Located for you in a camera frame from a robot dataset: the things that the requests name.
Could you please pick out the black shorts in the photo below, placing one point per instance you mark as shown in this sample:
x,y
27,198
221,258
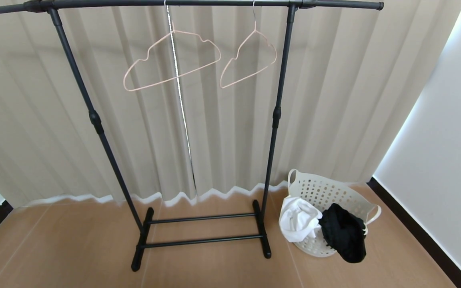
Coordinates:
x,y
342,234

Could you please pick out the black clothes rack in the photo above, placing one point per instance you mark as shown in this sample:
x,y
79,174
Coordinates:
x,y
202,218

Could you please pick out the pink clothes hanger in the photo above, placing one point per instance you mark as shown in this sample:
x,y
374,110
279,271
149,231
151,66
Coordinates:
x,y
238,54
150,56

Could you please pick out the white laundry basket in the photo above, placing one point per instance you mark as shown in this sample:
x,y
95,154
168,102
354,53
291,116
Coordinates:
x,y
334,188

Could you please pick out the white garment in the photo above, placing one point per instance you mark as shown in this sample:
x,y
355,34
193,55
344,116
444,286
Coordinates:
x,y
298,218

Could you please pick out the beige curtain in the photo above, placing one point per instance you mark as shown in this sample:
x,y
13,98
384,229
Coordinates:
x,y
354,80

